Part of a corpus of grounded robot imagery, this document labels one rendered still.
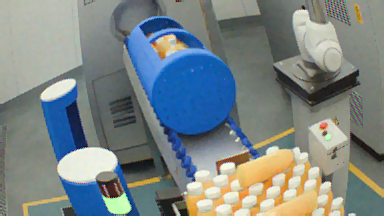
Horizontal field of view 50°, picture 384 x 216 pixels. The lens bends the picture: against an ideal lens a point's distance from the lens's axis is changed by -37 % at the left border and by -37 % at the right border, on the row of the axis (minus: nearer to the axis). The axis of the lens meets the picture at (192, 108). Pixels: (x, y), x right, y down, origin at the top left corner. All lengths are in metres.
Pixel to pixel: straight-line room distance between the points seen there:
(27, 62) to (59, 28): 0.69
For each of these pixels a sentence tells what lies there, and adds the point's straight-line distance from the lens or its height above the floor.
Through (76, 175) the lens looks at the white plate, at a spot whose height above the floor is 1.04.
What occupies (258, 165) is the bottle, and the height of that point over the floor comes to 1.14.
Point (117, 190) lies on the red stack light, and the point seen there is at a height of 1.23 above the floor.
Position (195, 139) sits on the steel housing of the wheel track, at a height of 0.93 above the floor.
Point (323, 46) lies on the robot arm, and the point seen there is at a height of 1.26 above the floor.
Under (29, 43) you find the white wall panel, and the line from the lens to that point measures 6.72.
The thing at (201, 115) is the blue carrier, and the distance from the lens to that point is 2.14.
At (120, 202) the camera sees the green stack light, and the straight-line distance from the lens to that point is 1.28.
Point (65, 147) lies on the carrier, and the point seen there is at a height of 0.74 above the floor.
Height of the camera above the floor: 1.81
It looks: 21 degrees down
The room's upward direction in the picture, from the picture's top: 12 degrees counter-clockwise
